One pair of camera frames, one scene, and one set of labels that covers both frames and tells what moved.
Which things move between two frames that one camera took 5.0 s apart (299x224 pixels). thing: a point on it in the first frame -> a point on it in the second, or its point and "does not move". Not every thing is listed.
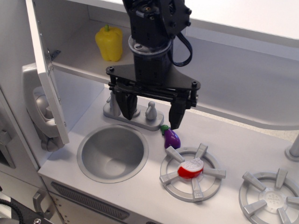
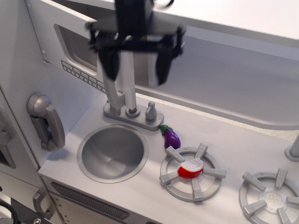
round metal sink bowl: (112, 153) does not move
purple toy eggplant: (171, 137) does not move
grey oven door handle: (37, 200) does not move
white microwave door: (47, 74) -> (65, 42)
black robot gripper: (153, 74) -> (136, 26)
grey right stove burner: (267, 198) does not move
